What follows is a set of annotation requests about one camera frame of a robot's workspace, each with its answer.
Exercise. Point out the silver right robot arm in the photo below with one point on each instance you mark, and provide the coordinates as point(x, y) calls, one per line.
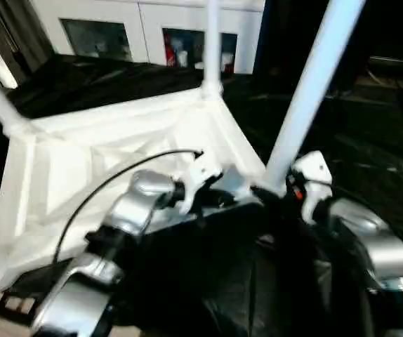
point(377, 246)

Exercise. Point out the red bottle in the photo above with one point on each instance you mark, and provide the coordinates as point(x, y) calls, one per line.
point(170, 50)

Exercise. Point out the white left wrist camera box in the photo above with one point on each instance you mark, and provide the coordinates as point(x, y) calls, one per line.
point(201, 175)

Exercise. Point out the black metal stand legs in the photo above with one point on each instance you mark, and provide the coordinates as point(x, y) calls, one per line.
point(5, 305)

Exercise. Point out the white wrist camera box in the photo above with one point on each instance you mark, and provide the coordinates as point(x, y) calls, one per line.
point(312, 175)
point(201, 175)

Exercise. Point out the white plastic table top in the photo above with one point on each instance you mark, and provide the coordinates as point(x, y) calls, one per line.
point(82, 147)

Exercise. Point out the black work mat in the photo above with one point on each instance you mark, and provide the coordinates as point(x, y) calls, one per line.
point(342, 161)

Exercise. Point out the black low cabinet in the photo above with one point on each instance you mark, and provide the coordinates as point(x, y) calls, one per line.
point(377, 31)

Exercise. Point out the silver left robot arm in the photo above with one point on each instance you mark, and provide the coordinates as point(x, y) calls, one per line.
point(117, 232)

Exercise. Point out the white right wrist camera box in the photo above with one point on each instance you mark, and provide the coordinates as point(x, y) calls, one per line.
point(312, 175)

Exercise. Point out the white display cabinet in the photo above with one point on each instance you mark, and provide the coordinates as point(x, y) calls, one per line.
point(117, 17)

